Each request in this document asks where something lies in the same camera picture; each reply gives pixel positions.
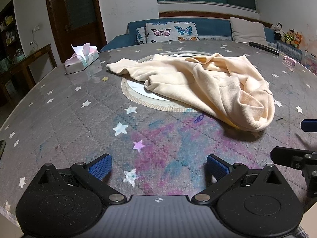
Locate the cream fleece garment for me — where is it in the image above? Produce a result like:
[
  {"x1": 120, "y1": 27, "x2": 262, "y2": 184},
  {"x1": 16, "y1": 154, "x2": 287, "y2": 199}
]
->
[{"x1": 107, "y1": 53, "x2": 275, "y2": 132}]

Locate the pink crumpled object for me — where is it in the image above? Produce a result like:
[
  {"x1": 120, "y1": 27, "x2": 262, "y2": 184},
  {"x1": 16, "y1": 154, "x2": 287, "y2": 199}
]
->
[{"x1": 283, "y1": 56, "x2": 296, "y2": 71}]

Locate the grey star tablecloth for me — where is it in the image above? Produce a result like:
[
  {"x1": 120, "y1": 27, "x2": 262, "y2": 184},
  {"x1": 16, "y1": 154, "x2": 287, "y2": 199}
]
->
[{"x1": 1, "y1": 40, "x2": 316, "y2": 221}]

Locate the orange plush toy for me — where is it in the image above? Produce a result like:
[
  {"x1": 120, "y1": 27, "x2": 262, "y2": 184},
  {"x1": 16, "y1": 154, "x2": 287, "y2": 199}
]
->
[{"x1": 291, "y1": 32, "x2": 302, "y2": 49}]

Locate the yellow vest plush bear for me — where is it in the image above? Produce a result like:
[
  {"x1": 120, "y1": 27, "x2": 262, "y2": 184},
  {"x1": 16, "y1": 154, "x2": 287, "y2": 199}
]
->
[{"x1": 282, "y1": 30, "x2": 296, "y2": 45}]

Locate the black remote control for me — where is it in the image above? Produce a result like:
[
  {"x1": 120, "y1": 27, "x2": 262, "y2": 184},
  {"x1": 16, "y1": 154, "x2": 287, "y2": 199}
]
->
[{"x1": 248, "y1": 41, "x2": 279, "y2": 55}]

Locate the panda plush toy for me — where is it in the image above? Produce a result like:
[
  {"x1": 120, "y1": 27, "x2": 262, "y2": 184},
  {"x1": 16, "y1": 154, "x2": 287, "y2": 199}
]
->
[{"x1": 272, "y1": 22, "x2": 284, "y2": 41}]

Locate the round induction cooktop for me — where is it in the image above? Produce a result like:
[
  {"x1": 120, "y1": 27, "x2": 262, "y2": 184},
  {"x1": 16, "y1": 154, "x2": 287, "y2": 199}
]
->
[{"x1": 121, "y1": 53, "x2": 199, "y2": 112}]

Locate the grey beige cushion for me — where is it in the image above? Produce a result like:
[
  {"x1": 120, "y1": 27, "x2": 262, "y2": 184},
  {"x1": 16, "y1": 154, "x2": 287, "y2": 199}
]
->
[{"x1": 229, "y1": 17, "x2": 267, "y2": 45}]

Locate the wooden side cabinet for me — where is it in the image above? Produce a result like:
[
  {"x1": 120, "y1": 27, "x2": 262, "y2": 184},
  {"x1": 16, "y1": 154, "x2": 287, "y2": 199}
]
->
[{"x1": 9, "y1": 44, "x2": 57, "y2": 90}]

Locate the tissue box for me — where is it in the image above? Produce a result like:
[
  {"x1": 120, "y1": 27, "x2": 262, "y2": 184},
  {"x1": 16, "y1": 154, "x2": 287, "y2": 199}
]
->
[{"x1": 64, "y1": 43, "x2": 99, "y2": 74}]

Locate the blue sofa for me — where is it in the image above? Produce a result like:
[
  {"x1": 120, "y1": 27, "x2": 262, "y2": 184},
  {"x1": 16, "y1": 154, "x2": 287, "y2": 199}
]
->
[{"x1": 99, "y1": 18, "x2": 304, "y2": 62}]

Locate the small butterfly pillow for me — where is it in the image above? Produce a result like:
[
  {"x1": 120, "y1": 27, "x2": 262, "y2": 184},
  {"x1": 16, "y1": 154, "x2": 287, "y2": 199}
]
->
[{"x1": 135, "y1": 26, "x2": 147, "y2": 45}]

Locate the dark shelf with items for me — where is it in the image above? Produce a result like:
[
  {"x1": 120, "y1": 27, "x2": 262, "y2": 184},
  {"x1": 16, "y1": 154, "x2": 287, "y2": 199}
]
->
[{"x1": 1, "y1": 0, "x2": 23, "y2": 104}]

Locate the butterfly print pillow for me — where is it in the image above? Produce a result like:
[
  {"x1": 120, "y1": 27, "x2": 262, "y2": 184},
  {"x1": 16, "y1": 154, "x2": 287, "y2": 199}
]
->
[{"x1": 145, "y1": 21, "x2": 199, "y2": 43}]

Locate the dark wooden door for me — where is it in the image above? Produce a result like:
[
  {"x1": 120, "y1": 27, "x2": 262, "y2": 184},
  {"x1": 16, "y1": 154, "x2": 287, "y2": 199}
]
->
[{"x1": 46, "y1": 0, "x2": 106, "y2": 63}]

